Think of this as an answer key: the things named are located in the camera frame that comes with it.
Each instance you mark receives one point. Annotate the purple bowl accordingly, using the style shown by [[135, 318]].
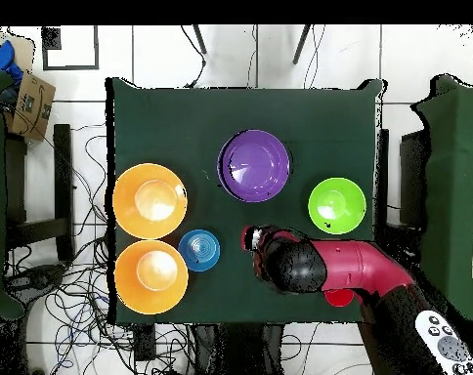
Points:
[[254, 166]]

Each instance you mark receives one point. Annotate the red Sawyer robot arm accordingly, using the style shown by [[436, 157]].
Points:
[[357, 269]]

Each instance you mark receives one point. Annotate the blue bowl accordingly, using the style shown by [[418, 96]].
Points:
[[199, 250]]

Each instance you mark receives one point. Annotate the large green bowl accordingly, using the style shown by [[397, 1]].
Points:
[[337, 206]]

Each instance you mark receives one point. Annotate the large orange bowl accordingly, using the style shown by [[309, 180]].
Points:
[[151, 277], [149, 200]]

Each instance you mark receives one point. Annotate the red cup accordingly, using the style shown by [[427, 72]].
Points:
[[339, 297]]

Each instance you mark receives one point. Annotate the black power strip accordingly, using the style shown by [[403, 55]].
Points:
[[144, 341]]

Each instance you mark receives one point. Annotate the dark green table cloth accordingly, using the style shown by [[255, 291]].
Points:
[[162, 117]]

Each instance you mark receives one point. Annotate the black bench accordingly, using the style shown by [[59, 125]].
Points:
[[62, 175]]

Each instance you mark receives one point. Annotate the black tripod leg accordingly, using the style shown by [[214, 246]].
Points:
[[301, 43], [199, 39]]

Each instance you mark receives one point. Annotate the cardboard box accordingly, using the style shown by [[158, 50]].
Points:
[[31, 105]]

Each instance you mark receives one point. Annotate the blue cloth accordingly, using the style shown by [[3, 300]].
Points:
[[2, 58]]

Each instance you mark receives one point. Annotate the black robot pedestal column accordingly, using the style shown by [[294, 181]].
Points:
[[240, 351]]

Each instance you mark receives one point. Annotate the black pedestal foot with knob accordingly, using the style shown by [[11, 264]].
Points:
[[37, 277]]

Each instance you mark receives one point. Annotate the black square frame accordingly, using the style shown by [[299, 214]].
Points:
[[43, 49]]

